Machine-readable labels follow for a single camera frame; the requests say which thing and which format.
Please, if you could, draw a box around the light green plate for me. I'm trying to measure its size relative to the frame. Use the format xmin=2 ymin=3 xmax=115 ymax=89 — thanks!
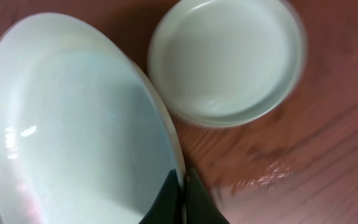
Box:
xmin=0 ymin=12 xmax=185 ymax=223
xmin=147 ymin=0 xmax=308 ymax=128

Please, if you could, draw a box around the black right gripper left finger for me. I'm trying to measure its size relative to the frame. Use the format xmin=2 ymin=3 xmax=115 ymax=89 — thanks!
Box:
xmin=139 ymin=169 xmax=182 ymax=224

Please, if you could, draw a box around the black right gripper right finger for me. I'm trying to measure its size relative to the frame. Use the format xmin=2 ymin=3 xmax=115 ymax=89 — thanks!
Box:
xmin=186 ymin=169 xmax=229 ymax=224

